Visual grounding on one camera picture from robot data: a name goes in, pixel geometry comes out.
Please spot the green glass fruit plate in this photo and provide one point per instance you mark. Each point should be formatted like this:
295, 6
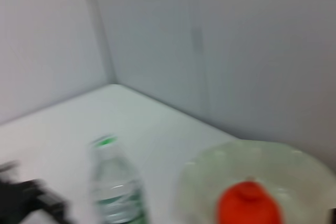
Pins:
199, 182

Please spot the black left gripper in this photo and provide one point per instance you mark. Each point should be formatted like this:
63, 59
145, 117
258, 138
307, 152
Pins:
15, 197

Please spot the clear green-label water bottle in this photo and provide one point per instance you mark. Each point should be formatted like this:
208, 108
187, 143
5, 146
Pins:
118, 182

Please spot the red-orange fruit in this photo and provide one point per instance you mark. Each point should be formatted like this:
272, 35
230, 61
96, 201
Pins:
249, 205

